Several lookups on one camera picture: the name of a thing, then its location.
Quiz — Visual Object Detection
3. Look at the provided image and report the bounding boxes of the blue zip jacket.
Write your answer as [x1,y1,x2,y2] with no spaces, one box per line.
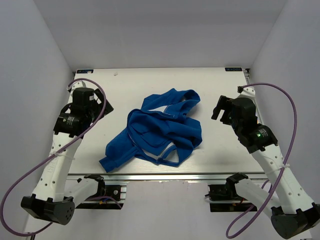
[99,88,202,172]

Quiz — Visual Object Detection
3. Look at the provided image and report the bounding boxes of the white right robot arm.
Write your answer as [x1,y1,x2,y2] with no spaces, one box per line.
[211,95,320,240]

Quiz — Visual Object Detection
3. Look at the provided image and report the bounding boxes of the blue corner label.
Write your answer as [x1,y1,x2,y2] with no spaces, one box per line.
[76,69,94,74]
[224,67,243,72]

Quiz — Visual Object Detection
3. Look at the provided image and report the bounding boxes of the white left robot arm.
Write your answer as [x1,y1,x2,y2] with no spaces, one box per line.
[20,87,113,225]

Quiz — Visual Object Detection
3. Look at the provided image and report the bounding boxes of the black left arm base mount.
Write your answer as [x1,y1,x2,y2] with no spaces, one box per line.
[76,185,127,210]

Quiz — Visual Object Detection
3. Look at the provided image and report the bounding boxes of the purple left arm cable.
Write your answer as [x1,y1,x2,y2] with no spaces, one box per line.
[0,78,108,237]

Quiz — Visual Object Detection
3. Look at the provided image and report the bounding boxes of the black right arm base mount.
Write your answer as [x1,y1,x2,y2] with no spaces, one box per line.
[204,184,252,213]

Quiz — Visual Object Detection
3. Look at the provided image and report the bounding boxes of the blue left corner label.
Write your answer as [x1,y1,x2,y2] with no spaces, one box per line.
[76,69,94,74]

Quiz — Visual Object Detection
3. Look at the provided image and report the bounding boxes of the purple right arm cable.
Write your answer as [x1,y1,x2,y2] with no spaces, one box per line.
[225,82,298,239]

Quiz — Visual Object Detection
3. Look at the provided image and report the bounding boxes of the blue right corner label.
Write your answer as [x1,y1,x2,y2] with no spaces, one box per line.
[224,67,243,72]

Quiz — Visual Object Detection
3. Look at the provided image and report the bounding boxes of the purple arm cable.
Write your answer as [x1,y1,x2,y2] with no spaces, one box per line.
[0,78,108,237]
[225,82,298,239]

